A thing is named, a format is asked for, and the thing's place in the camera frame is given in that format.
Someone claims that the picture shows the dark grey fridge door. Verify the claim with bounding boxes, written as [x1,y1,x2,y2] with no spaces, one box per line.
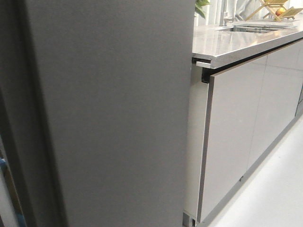
[0,0,195,227]

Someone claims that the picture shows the ajar grey cabinet door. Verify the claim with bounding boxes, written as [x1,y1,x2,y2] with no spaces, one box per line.
[196,56,267,222]

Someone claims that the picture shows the grey kitchen counter cabinet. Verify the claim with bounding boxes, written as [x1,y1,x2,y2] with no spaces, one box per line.
[183,17,303,227]

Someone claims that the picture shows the steel kitchen faucet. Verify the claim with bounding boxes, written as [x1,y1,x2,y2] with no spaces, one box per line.
[219,0,237,26]

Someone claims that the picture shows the green plant leaves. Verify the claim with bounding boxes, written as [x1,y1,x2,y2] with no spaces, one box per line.
[195,0,210,19]

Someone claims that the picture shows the stainless steel sink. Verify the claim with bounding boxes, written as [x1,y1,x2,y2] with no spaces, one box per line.
[215,22,302,34]

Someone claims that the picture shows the wooden dish rack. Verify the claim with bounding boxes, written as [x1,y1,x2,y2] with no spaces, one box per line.
[244,0,303,22]

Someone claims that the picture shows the red yellow apple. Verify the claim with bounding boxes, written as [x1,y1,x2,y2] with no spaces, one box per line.
[275,8,286,16]

